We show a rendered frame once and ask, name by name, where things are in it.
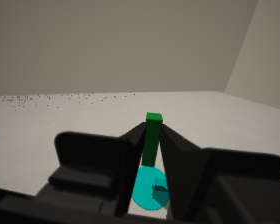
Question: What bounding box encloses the cyan circle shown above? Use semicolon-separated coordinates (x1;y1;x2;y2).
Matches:
132;167;169;210

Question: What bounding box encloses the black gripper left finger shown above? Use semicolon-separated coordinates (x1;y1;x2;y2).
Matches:
54;122;147;213

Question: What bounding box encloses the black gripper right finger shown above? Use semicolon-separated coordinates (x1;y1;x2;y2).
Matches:
159;124;280;223

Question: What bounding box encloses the green rectangular post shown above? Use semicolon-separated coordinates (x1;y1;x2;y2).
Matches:
141;112;163;168

